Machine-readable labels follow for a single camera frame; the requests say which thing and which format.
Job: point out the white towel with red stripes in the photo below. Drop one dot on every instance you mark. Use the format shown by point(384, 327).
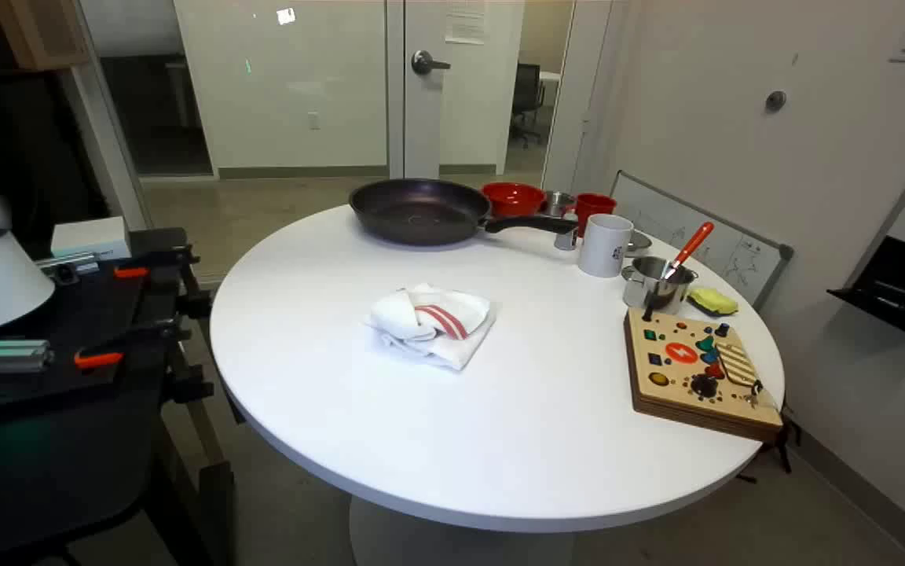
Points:
point(410, 314)

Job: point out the red bowl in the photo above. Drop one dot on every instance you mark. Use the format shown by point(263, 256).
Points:
point(516, 197)

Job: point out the aluminium rail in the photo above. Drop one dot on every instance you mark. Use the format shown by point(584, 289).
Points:
point(2, 357)

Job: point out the white box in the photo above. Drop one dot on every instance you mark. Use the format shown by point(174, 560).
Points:
point(87, 239)

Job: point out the black frying pan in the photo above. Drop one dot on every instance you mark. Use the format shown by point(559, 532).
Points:
point(421, 209)

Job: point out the black wall holder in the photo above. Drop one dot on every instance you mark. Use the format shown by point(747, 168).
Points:
point(893, 286)

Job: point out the white door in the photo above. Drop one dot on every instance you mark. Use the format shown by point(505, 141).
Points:
point(473, 115)

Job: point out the brown wooden cabinet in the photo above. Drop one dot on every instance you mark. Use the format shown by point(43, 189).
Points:
point(38, 33)

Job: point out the yellow green sponge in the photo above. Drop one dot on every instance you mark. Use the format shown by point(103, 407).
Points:
point(711, 299)

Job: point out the small steel pot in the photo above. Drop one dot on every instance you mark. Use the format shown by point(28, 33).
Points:
point(638, 283)

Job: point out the steel cup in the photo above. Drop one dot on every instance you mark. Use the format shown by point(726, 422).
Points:
point(559, 203)
point(638, 243)

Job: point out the wooden toy busy board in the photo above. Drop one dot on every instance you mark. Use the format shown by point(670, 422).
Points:
point(673, 394)

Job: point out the white mug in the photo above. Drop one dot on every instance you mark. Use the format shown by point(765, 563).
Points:
point(603, 247)

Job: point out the red cup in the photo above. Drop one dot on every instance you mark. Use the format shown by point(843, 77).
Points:
point(595, 209)

